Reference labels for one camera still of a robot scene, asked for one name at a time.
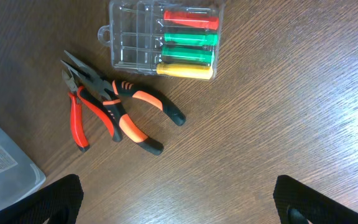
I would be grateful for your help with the small red handled cutters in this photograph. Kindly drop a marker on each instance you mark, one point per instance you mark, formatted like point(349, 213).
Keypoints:
point(79, 96)

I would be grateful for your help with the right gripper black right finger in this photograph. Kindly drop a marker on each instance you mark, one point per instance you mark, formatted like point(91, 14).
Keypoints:
point(297, 203)

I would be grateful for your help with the clear screwdriver set case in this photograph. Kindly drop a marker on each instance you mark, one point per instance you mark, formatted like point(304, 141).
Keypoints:
point(168, 38)

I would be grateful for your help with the clear plastic container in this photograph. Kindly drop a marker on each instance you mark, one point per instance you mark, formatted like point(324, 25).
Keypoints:
point(19, 176)

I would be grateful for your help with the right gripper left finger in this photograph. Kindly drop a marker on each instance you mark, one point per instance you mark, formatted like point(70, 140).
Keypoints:
point(58, 202)

